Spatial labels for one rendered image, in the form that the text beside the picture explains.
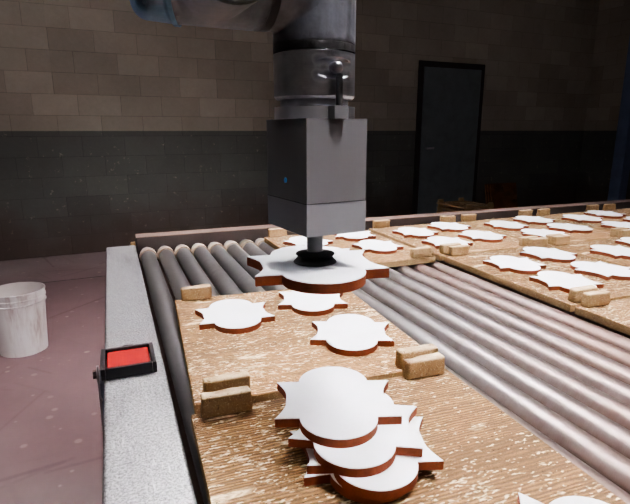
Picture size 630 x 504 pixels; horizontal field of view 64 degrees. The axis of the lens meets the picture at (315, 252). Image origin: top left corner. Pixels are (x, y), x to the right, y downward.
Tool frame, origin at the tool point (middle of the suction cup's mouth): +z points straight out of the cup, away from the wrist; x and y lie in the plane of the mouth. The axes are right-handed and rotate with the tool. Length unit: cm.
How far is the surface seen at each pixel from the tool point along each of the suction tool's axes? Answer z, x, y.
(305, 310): 17.3, -16.2, 32.5
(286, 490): 18.3, 6.6, -6.4
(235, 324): 17.3, -2.8, 32.2
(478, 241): 18, -91, 62
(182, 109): -36, -126, 516
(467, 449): 18.4, -12.6, -10.1
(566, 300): 18, -65, 15
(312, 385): 14.1, -1.3, 2.9
